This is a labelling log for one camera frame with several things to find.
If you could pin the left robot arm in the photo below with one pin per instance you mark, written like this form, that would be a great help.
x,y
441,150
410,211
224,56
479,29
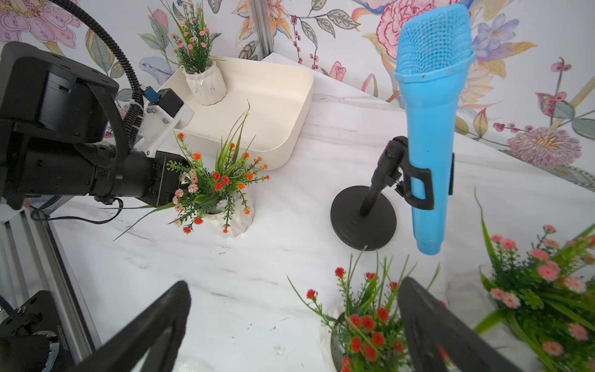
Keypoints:
x,y
62,134

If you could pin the pink flower potted plant back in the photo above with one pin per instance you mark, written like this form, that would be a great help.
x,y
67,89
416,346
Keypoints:
x,y
543,298

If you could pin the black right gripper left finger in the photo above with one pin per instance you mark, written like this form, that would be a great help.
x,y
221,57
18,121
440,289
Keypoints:
x,y
154,336

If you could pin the pink flower potted plant boxed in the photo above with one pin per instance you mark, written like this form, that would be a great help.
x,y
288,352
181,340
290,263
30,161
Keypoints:
x,y
193,47

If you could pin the aluminium corner post left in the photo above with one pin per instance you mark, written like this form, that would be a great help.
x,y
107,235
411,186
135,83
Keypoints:
x,y
260,17

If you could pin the cream plastic storage box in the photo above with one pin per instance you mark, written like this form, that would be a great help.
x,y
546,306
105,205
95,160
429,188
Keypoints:
x,y
276,96

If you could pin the red flower potted plant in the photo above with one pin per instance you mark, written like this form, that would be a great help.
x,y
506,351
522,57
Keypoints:
x,y
368,333

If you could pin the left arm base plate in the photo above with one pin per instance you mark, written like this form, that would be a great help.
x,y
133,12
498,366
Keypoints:
x,y
35,339

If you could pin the orange flower potted plant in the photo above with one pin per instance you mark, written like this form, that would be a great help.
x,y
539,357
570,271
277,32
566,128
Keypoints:
x,y
203,192

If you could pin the blue toy microphone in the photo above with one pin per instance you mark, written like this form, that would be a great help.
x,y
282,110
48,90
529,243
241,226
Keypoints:
x,y
434,57

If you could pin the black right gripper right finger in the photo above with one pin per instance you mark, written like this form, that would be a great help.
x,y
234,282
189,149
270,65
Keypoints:
x,y
430,329

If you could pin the black microphone stand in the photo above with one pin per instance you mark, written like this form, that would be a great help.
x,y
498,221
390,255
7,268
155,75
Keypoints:
x,y
364,219

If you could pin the aluminium mounting rail frame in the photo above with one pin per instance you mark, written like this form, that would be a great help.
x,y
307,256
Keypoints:
x,y
33,259

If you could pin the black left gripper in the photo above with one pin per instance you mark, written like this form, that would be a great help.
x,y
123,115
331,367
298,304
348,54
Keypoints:
x,y
149,179

